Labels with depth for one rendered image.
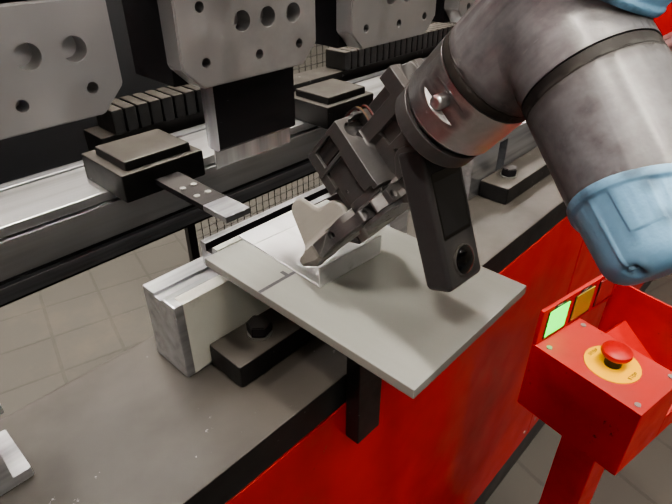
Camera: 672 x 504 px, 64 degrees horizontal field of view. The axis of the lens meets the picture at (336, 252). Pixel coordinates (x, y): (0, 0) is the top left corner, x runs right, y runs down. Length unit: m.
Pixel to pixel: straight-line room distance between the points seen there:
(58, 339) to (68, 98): 1.80
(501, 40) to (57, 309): 2.15
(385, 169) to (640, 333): 0.63
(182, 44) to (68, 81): 0.09
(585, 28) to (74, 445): 0.53
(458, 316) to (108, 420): 0.35
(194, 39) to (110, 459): 0.38
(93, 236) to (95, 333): 1.39
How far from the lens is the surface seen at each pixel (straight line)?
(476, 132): 0.36
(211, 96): 0.53
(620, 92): 0.29
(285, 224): 0.61
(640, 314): 0.96
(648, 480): 1.79
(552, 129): 0.30
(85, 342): 2.14
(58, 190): 0.81
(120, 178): 0.72
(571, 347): 0.84
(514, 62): 0.32
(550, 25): 0.31
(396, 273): 0.53
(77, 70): 0.43
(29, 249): 0.76
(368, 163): 0.42
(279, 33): 0.52
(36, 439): 0.61
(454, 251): 0.43
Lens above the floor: 1.30
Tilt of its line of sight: 33 degrees down
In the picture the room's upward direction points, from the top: straight up
